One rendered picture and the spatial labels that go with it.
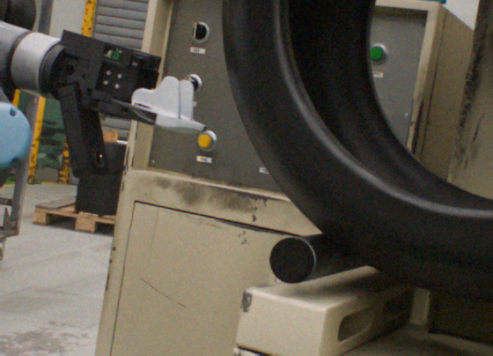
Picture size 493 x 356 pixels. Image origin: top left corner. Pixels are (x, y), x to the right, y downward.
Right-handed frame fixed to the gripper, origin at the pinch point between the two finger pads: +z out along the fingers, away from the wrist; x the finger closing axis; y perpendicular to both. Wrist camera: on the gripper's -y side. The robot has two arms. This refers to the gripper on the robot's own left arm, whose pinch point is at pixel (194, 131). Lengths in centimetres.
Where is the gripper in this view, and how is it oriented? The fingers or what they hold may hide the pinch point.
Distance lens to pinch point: 110.6
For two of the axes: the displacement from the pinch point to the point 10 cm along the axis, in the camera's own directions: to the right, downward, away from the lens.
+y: 2.7, -9.6, -1.0
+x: 4.0, 0.2, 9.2
